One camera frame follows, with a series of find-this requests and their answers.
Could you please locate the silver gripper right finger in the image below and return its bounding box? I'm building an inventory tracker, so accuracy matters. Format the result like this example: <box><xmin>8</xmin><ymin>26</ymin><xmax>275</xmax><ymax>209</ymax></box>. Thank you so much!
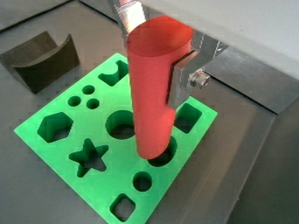
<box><xmin>166</xmin><ymin>31</ymin><xmax>228</xmax><ymax>109</ymax></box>

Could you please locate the gripper silver and black left finger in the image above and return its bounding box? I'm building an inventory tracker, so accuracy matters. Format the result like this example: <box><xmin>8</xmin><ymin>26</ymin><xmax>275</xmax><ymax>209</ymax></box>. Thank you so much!
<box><xmin>108</xmin><ymin>0</ymin><xmax>145</xmax><ymax>39</ymax></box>

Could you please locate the red oval peg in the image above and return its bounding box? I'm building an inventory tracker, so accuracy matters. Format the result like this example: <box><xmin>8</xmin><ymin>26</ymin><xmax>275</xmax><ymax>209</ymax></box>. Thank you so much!
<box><xmin>125</xmin><ymin>16</ymin><xmax>192</xmax><ymax>159</ymax></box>

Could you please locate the green shape sorting board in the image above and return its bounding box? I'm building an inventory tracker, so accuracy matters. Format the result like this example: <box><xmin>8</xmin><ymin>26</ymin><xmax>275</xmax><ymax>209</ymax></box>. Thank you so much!
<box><xmin>14</xmin><ymin>53</ymin><xmax>217</xmax><ymax>224</ymax></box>

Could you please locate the black curved holder stand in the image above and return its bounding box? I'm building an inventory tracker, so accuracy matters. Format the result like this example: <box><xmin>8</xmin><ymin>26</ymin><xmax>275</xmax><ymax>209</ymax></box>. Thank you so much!
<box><xmin>0</xmin><ymin>31</ymin><xmax>80</xmax><ymax>94</ymax></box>

